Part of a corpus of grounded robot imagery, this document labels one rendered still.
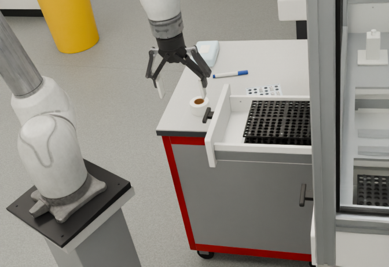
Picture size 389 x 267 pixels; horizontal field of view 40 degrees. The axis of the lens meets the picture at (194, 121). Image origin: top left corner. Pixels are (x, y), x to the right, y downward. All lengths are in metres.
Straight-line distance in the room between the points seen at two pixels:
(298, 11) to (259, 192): 0.79
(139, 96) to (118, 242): 1.81
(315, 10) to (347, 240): 0.49
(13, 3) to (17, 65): 3.49
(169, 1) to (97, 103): 2.21
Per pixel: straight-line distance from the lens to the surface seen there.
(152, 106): 3.36
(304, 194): 1.34
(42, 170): 1.55
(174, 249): 2.47
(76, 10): 4.08
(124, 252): 1.85
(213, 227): 2.18
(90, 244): 1.71
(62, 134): 1.53
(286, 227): 2.11
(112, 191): 1.65
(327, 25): 0.80
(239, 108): 1.74
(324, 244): 1.12
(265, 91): 1.91
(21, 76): 1.63
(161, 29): 1.42
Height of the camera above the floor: 1.87
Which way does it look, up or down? 36 degrees down
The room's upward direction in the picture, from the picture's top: 11 degrees counter-clockwise
